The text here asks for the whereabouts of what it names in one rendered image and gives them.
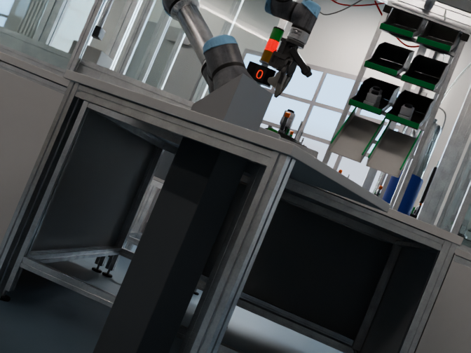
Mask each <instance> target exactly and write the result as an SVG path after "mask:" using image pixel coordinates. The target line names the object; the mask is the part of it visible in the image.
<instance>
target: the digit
mask: <svg viewBox="0 0 471 353"><path fill-rule="evenodd" d="M267 70H268V69H267V68H264V67H261V66H259V65H257V67H256V69H255V71H254V74H253V76H252V78H253V79H256V80H258V81H261V82H263V79H264V76H265V75H266V72H267Z"/></svg>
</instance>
